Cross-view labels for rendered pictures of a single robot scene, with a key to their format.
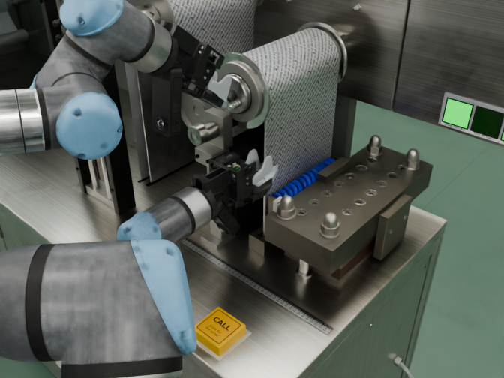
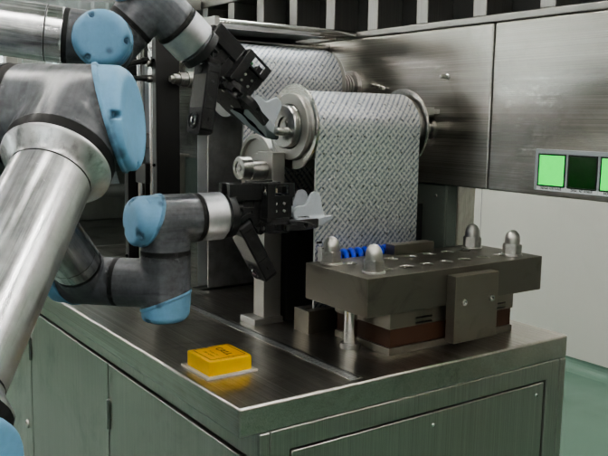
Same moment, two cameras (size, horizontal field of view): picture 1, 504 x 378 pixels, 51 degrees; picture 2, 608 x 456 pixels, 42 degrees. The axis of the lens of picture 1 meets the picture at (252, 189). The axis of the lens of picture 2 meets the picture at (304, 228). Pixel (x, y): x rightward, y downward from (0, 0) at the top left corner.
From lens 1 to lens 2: 0.65 m
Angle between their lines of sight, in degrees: 29
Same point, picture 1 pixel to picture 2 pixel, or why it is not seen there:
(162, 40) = (200, 25)
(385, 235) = (454, 302)
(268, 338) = (276, 375)
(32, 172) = not seen: hidden behind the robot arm
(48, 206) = not seen: hidden behind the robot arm
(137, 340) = (70, 106)
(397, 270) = (472, 355)
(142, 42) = (178, 18)
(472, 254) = not seen: outside the picture
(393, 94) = (487, 168)
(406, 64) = (497, 128)
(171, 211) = (184, 197)
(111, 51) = (147, 18)
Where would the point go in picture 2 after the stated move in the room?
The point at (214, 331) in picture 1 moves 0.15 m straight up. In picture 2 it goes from (212, 354) to (212, 251)
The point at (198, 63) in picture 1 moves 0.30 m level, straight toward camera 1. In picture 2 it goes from (239, 64) to (187, 47)
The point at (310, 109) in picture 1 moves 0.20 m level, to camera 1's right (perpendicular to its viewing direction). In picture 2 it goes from (380, 166) to (494, 169)
